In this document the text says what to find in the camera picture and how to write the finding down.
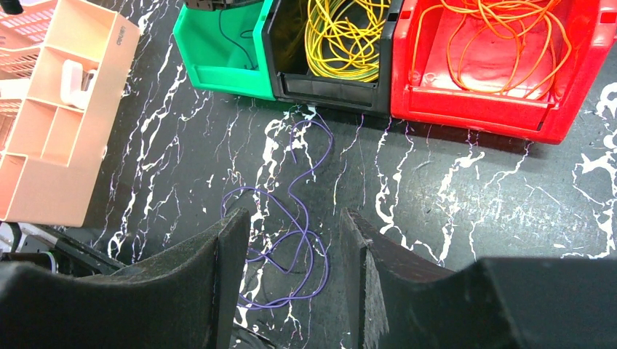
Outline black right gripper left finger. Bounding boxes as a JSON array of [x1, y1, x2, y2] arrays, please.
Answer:
[[1, 209, 250, 348]]

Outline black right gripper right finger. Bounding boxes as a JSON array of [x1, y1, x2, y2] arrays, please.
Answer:
[[340, 209, 616, 348]]

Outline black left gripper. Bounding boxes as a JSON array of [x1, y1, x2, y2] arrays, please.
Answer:
[[185, 0, 262, 11]]

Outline orange cable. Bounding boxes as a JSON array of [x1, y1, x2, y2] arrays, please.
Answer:
[[410, 0, 573, 100]]

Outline green plastic bin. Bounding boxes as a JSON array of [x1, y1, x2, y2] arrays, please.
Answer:
[[173, 1, 275, 100]]

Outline black plastic bin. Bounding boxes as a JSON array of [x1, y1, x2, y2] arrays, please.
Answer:
[[262, 1, 402, 116]]

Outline peach plastic file rack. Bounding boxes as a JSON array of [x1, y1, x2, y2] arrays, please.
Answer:
[[1, 1, 140, 227]]

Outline red plastic bin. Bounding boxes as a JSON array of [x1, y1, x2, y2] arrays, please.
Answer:
[[391, 1, 616, 144]]

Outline yellow green wire coil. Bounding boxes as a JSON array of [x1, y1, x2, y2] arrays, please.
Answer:
[[303, 0, 391, 84]]

